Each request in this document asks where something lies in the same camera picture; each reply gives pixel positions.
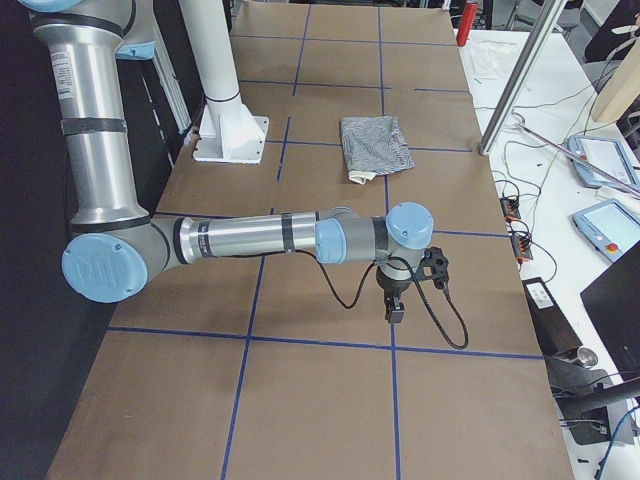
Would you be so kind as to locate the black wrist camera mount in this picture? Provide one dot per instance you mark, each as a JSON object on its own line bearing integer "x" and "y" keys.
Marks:
{"x": 434, "y": 266}

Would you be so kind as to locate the white reacher grabber tool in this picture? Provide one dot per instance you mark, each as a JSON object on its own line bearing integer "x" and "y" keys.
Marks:
{"x": 580, "y": 160}

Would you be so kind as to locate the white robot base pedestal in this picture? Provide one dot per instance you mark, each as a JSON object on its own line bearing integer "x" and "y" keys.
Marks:
{"x": 228, "y": 132}

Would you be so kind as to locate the black monitor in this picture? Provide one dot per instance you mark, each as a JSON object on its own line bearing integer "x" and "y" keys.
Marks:
{"x": 612, "y": 304}

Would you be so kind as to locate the orange black power strip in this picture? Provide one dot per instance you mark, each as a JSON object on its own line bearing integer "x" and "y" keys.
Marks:
{"x": 519, "y": 232}

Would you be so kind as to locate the black box with label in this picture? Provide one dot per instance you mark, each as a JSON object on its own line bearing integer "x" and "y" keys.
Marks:
{"x": 553, "y": 331}

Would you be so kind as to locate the aluminium frame post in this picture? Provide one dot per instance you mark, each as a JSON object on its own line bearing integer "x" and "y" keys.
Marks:
{"x": 542, "y": 28}

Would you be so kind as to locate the navy white striped polo shirt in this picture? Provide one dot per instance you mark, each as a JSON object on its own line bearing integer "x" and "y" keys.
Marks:
{"x": 373, "y": 146}

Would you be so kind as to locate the blue teach pendant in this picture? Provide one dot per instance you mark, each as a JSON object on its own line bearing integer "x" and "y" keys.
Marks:
{"x": 606, "y": 154}
{"x": 610, "y": 227}

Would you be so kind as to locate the red cylinder tube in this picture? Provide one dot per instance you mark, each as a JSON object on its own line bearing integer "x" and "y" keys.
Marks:
{"x": 466, "y": 22}

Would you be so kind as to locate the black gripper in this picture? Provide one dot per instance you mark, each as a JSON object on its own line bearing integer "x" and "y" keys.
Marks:
{"x": 390, "y": 289}

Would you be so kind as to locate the blue teach pendant near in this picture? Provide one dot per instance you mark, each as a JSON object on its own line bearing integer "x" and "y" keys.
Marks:
{"x": 610, "y": 227}

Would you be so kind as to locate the blue teach pendant far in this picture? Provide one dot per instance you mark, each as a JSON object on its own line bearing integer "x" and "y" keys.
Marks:
{"x": 606, "y": 154}

